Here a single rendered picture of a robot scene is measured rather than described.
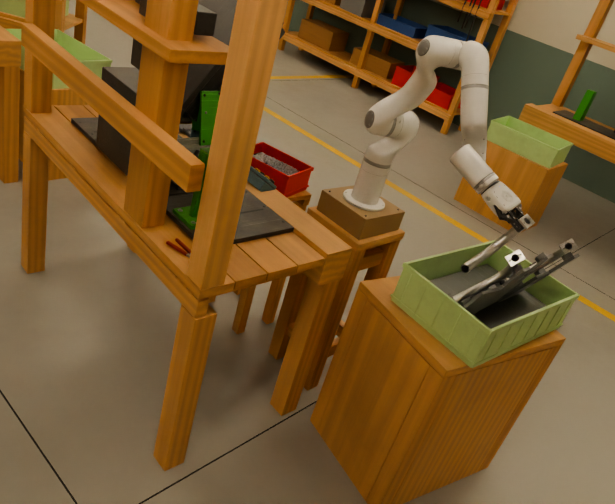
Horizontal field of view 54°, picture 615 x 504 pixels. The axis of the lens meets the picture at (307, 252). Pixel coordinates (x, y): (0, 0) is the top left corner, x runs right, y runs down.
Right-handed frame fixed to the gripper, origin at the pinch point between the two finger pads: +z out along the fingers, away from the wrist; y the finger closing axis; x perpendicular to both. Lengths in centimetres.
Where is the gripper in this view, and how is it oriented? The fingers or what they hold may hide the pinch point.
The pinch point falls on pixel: (520, 223)
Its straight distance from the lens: 209.9
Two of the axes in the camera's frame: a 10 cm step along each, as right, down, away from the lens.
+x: -4.0, 5.1, 7.6
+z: 5.9, 7.8, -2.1
